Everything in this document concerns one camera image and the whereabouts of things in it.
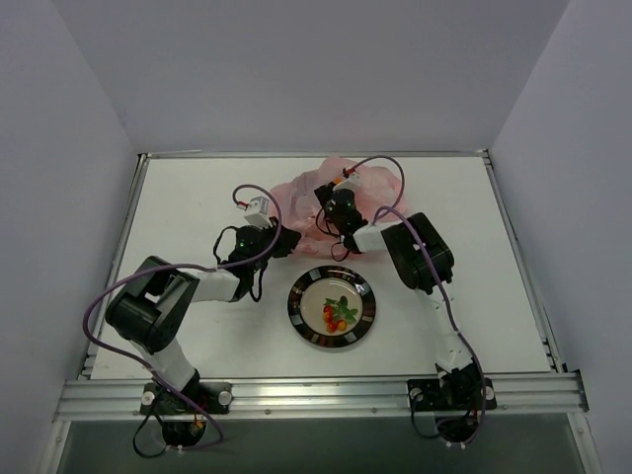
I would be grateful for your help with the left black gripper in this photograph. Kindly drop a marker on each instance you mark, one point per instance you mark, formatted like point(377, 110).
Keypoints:
point(284, 240)

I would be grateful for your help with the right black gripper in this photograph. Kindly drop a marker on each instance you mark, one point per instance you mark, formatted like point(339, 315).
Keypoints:
point(324, 196)

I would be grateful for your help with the pink plastic bag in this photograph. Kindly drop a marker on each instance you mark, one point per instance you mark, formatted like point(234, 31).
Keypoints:
point(300, 208)

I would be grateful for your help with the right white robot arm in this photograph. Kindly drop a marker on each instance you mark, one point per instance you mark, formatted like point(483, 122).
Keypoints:
point(424, 264)

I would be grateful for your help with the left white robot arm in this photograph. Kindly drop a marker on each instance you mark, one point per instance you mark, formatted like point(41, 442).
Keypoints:
point(149, 310)

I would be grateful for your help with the black rimmed ceramic plate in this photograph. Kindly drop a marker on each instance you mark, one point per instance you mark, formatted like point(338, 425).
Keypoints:
point(331, 307)

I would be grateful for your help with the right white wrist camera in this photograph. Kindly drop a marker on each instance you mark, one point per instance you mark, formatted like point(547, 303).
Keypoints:
point(349, 180)

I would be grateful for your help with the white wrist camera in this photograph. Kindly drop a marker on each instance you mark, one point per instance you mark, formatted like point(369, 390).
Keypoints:
point(349, 180)
point(256, 212)

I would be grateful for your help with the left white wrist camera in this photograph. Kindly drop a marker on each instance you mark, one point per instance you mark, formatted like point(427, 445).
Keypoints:
point(256, 212)

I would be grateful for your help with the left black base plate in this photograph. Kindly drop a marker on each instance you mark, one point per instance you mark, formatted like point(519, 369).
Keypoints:
point(213, 397)

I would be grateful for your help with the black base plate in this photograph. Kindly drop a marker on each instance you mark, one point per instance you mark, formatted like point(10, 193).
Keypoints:
point(213, 397)
point(429, 395)

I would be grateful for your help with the aluminium front rail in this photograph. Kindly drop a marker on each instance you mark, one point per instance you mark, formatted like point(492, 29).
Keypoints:
point(322, 397)

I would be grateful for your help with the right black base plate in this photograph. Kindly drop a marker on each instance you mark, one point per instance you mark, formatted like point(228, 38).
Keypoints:
point(429, 395)

